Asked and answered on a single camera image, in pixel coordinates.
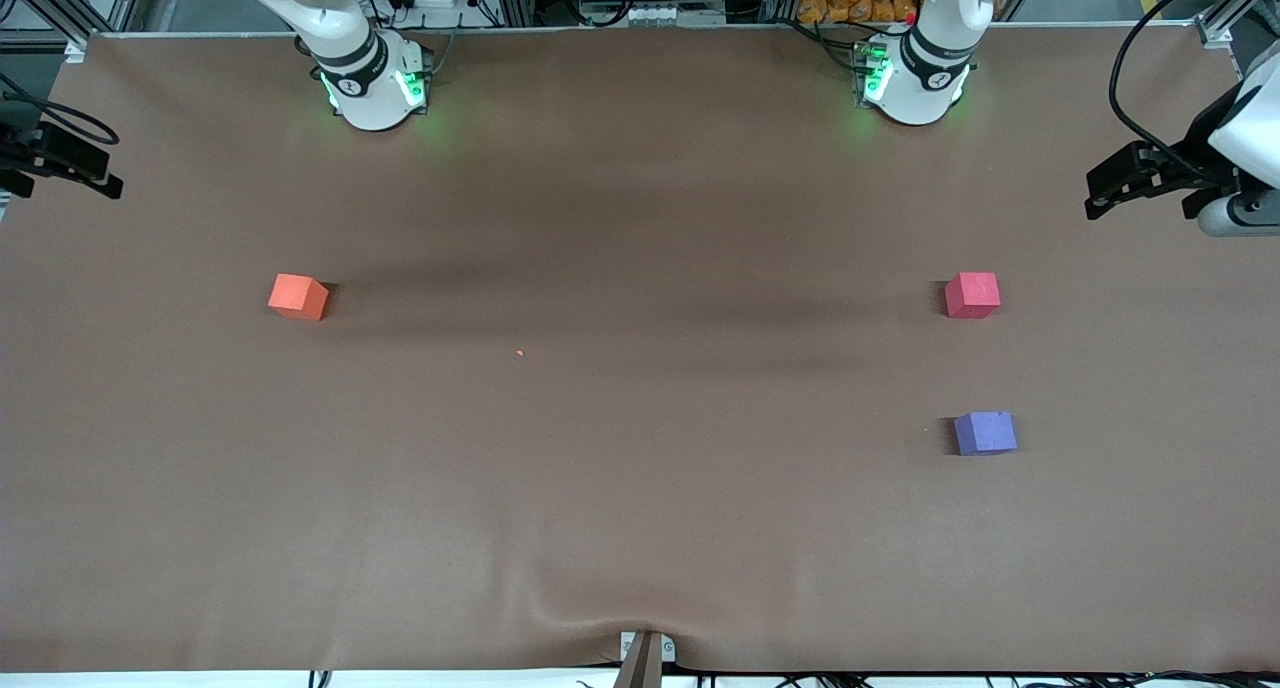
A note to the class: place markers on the red foam block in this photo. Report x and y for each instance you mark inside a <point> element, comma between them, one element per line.
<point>971,295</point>

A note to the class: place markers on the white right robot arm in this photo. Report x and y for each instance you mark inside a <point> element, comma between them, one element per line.
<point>370,98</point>

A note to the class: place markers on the metal clamp bracket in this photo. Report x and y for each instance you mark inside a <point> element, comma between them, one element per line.
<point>646,652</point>

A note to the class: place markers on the orange foam block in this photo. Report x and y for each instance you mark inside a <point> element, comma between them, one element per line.
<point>297,296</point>

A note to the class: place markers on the aluminium frame profile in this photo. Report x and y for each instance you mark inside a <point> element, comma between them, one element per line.
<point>55,6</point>
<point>1217,30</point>

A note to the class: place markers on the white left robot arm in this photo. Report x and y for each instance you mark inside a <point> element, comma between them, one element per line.
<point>915,93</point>

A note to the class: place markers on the purple foam block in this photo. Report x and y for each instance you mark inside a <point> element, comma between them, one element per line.
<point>985,434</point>

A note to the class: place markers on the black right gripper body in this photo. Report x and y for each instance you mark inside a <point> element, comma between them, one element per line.
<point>30,148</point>

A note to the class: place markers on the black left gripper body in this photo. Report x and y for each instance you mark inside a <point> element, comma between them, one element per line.
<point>1196,150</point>

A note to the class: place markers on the brown table cloth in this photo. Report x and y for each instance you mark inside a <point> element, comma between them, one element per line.
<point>640,488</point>

